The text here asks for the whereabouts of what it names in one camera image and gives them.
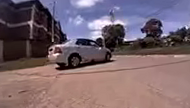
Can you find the row of trees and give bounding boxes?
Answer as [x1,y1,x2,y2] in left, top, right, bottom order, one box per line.
[163,20,190,48]

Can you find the broad-crowned tree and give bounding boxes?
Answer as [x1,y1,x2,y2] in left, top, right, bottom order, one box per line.
[139,16,165,40]

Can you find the round dark tree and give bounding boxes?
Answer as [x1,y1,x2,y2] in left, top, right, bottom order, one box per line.
[100,22,127,50]

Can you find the brown multi-storey building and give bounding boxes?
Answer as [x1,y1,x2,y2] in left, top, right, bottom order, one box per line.
[0,0,70,63]

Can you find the white car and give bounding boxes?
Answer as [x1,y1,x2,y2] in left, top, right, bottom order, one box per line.
[45,34,114,72]

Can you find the grass verge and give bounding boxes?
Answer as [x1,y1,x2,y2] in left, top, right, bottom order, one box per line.
[111,42,190,64]

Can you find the reddish road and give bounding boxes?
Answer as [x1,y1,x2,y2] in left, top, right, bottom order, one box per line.
[0,47,190,108]

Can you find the thin mast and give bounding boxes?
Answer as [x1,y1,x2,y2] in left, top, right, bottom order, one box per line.
[109,8,116,25]

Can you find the grass strip beside wall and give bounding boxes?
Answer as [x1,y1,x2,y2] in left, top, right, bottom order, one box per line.
[0,55,52,73]

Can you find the brown boundary wall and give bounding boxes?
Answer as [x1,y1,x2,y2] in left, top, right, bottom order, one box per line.
[0,29,54,64]

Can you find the pale utility pole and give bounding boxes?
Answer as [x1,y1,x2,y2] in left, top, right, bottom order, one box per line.
[47,1,60,44]

